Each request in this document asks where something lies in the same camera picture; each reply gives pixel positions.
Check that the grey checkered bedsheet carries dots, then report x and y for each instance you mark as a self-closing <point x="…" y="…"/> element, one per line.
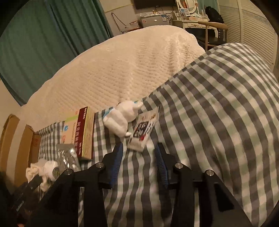
<point x="220" y="113"/>

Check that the wooden chair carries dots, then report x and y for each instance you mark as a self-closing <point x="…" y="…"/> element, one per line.
<point x="215" y="34"/>

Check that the red and cream medicine box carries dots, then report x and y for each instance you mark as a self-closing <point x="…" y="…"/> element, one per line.
<point x="78" y="131"/>

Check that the black and white snack packet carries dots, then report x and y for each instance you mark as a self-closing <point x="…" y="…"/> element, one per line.
<point x="145" y="124"/>

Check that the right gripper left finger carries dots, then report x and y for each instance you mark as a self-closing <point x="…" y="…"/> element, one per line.
<point x="112" y="162"/>

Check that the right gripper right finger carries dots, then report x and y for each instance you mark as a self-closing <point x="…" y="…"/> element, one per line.
<point x="165" y="164"/>

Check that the cream satin scrunchie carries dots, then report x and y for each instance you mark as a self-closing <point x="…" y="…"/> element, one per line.
<point x="44" y="169"/>

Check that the brown cardboard box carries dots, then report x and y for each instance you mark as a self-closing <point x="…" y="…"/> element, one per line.
<point x="19" y="148"/>

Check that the white oval vanity mirror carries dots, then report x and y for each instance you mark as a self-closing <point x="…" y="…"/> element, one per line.
<point x="187" y="5"/>

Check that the teal curtain left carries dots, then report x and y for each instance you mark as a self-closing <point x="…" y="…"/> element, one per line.
<point x="40" y="37"/>

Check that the silver foil blister pack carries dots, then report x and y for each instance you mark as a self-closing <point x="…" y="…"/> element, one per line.
<point x="67" y="158"/>

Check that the grey mini fridge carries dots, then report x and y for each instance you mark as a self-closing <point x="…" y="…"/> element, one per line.
<point x="154" y="20"/>

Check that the white louvered wardrobe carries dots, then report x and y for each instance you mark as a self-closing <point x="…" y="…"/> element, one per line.
<point x="248" y="25"/>

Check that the white dressing table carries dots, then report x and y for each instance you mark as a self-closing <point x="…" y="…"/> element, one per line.
<point x="190" y="23"/>

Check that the black wall television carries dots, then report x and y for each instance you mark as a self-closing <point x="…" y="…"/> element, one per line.
<point x="142" y="4"/>

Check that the cream quilted blanket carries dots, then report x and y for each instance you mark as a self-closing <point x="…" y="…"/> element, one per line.
<point x="125" y="67"/>

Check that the black backpack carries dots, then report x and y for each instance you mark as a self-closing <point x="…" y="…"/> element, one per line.
<point x="213" y="15"/>

